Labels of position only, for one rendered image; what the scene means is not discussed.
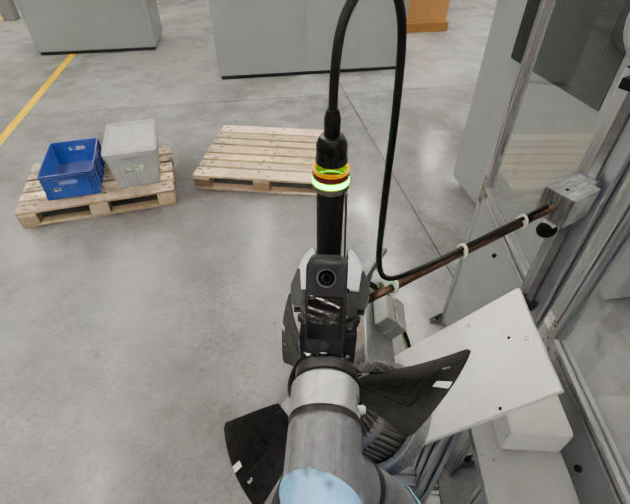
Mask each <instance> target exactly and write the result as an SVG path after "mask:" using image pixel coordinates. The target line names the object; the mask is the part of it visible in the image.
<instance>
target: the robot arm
mask: <svg viewBox="0 0 630 504"><path fill-rule="evenodd" d="M369 293H370V288H369V284H368V281H367V278H366V274H365V271H364V270H363V267H362V264H361V262H360V260H359V258H358V256H357V255H356V254H355V252H354V251H353V250H352V249H349V250H348V252H347V258H346V257H344V256H342V255H328V254H316V250H315V248H311V249H310V250H309V251H308V252H307V253H306V254H305V256H304V257H303V259H302V260H301V262H300V265H299V267H298V268H297V270H296V273H295V275H294V278H293V280H292V283H291V301H292V304H293V305H294V312H301V313H299V314H298V322H300V323H301V325H300V358H301V360H302V362H301V363H300V364H299V365H298V366H297V368H296V373H295V380H294V381H293V384H292V389H291V398H290V407H289V419H288V420H289V423H288V432H287V441H286V450H285V460H284V469H283V478H282V481H281V484H280V488H279V498H280V504H421V503H420V501H419V499H418V498H417V497H416V496H415V495H414V493H413V492H412V491H411V489H410V488H409V487H408V486H407V485H406V484H404V483H403V482H402V481H400V480H399V479H397V478H395V477H393V476H391V475H390V474H388V473H387V472H386V471H384V470H383V469H382V468H380V467H379V466H378V465H376V464H375V463H374V462H372V461H371V460H369V459H368V458H367V457H365V456H364V455H362V452H361V421H360V415H364V414H365V413H366V407H365V406H364V405H359V401H360V398H359V386H358V373H357V370H356V368H355V367H354V365H352V364H351V363H354V356H355V348H356V339H357V325H359V324H360V317H359V316H358V315H364V314H365V308H366V307H367V305H368V301H369ZM357 314H358V315H357ZM304 352H306V353H310V355H308V356H306V355H304ZM346 355H349V356H351V357H349V358H346ZM342 358H345V359H342Z"/></svg>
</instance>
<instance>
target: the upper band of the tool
mask: <svg viewBox="0 0 630 504"><path fill-rule="evenodd" d="M318 167H319V168H318ZM344 168H345V169H344ZM312 170H313V173H314V174H315V175H316V176H318V177H320V178H324V179H340V178H343V177H345V176H346V175H348V174H349V172H350V165H349V164H348V163H347V164H346V165H345V166H344V167H343V168H339V169H325V168H322V167H320V166H318V165H317V164H316V163H314V164H313V166H312ZM324 171H326V172H324ZM335 171H337V172H335ZM320 172H321V173H320ZM323 172H324V173H323ZM340 172H341V173H340Z"/></svg>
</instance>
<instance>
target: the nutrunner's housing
mask: <svg viewBox="0 0 630 504"><path fill-rule="evenodd" d="M347 150H348V142H347V140H346V138H345V135H344V134H343V133H342V132H341V114H340V111H339V109H338V110H337V111H329V110H328V108H327V110H326V113H325V116H324V132H322V133H321V134H320V135H319V137H318V139H317V141H316V155H315V163H316V164H317V165H318V166H320V167H322V168H325V169H339V168H342V167H344V166H345V165H346V164H347V163H348V156H347Z"/></svg>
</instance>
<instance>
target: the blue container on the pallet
mask: <svg viewBox="0 0 630 504"><path fill-rule="evenodd" d="M76 146H85V148H83V149H77V148H76ZM69 147H70V148H71V150H70V149H69ZM101 150H102V148H101V145H100V142H99V139H98V137H93V138H84V139H76V140H68V141H61V142H53V143H49V144H48V147H47V149H46V152H45V154H44V157H43V159H42V162H41V165H40V168H39V171H38V174H37V177H36V178H38V181H39V183H40V184H41V187H42V188H43V191H45V193H46V194H45V195H46V197H47V199H48V201H51V200H58V199H65V198H71V197H78V196H84V195H91V194H97V193H101V189H102V182H103V176H104V169H105V162H106V161H104V160H103V157H102V156H101Z"/></svg>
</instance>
